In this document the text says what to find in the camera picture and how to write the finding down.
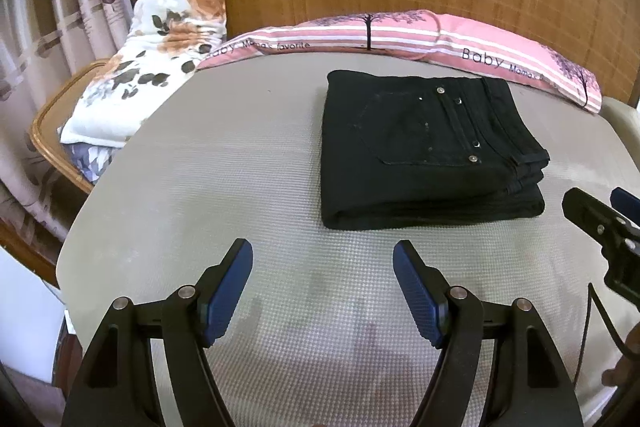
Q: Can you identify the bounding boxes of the rattan chair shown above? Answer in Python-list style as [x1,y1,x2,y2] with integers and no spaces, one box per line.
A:
[29,58,107,194]

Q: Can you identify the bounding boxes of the right hand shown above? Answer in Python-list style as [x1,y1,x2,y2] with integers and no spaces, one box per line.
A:
[601,324,640,387]

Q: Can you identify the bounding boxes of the pinkish curtain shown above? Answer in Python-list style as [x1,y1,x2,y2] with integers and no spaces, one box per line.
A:
[1,0,129,244]

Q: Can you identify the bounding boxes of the black cable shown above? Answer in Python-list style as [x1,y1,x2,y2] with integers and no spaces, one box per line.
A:
[572,283,634,388]

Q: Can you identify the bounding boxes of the floral white pillow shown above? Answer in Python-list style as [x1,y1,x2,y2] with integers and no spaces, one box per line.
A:
[58,0,232,186]

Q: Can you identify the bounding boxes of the black pants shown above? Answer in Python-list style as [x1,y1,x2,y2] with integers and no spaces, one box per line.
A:
[320,70,550,231]

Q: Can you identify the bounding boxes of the beige blanket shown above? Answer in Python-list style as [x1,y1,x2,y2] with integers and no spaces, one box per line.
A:
[600,96,640,157]

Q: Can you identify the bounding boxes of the pink striped long pillow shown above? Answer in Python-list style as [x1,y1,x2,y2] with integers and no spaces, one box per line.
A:
[198,10,602,114]

